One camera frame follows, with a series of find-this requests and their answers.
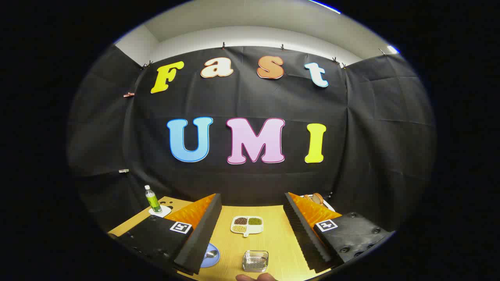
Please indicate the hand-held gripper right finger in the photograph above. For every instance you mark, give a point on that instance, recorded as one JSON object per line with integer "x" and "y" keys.
{"x": 302, "y": 234}

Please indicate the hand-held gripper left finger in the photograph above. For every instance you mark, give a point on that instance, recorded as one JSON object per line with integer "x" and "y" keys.
{"x": 199, "y": 238}

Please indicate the blue round plate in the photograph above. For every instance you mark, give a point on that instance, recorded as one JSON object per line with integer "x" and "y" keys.
{"x": 211, "y": 262}

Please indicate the brown bread slice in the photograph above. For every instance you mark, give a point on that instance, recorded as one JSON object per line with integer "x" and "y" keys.
{"x": 317, "y": 198}

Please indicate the white toaster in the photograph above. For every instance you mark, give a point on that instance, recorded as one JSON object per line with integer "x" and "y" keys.
{"x": 329, "y": 205}

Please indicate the pile of yellow soybeans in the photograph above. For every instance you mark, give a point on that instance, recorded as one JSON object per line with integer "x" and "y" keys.
{"x": 239, "y": 228}

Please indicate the white square coaster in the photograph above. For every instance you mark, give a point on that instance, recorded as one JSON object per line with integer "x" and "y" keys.
{"x": 165, "y": 212}

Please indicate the pile of dark red beans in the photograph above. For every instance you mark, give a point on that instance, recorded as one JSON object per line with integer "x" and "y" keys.
{"x": 240, "y": 221}

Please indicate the pile of white rice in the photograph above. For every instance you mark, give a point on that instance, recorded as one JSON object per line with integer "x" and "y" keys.
{"x": 254, "y": 229}

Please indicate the white divided tray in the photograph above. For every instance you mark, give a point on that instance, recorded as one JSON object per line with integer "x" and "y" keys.
{"x": 247, "y": 233}

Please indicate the pile of green mung beans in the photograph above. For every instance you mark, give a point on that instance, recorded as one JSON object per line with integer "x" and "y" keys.
{"x": 255, "y": 221}

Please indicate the green plastic bottle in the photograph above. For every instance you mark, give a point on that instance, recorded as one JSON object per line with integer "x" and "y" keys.
{"x": 152, "y": 200}

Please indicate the wooden clothes peg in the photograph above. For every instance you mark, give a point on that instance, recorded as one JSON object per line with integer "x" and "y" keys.
{"x": 129, "y": 94}

